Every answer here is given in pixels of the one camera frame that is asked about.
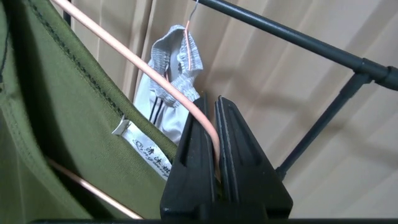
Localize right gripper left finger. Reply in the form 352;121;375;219
160;96;218;220

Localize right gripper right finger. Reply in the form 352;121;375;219
214;95;294;218

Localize pale grey shorts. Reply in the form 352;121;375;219
132;24;205;146

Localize pink clothes hanger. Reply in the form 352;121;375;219
46;0;222;220
164;0;200;82

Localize green shirt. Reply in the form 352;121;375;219
0;0;178;220

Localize black clothes rack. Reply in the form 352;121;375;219
62;0;398;182

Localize beige curtain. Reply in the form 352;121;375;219
51;0;398;218

